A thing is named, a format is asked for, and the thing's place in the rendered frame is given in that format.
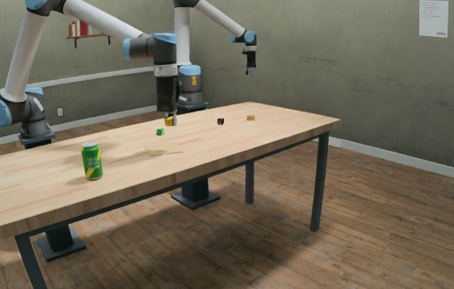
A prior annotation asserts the tan mat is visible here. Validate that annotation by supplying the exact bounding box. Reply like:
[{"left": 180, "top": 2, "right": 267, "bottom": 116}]
[{"left": 144, "top": 143, "right": 184, "bottom": 157}]

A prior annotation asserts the wooden table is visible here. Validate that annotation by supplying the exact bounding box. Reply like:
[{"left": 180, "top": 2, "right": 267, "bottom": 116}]
[{"left": 0, "top": 100, "right": 342, "bottom": 289}]

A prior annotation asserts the green can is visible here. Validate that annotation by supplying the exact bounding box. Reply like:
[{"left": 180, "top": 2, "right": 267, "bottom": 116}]
[{"left": 81, "top": 140, "right": 104, "bottom": 181}]

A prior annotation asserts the white paper sheet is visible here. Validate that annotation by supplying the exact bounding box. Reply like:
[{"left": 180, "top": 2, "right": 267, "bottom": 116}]
[{"left": 419, "top": 0, "right": 449, "bottom": 39}]

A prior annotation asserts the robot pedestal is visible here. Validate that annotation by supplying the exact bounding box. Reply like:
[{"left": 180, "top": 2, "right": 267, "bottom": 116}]
[
  {"left": 170, "top": 100, "right": 222, "bottom": 210},
  {"left": 18, "top": 132, "right": 87, "bottom": 263}
]

